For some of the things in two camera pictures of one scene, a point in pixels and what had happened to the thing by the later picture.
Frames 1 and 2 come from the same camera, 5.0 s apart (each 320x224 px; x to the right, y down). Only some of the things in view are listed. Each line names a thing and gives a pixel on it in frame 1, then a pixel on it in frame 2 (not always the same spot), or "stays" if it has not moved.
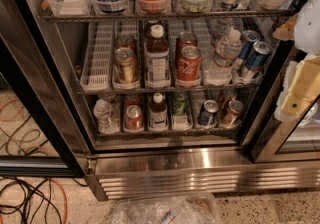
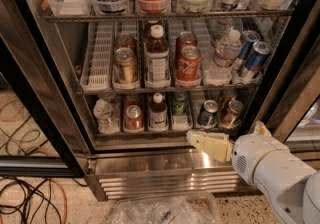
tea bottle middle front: x=157 y=69 stays
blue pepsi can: x=208 y=113 stays
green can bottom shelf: x=180 y=104 stays
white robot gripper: x=309 y=24 → x=255 y=154
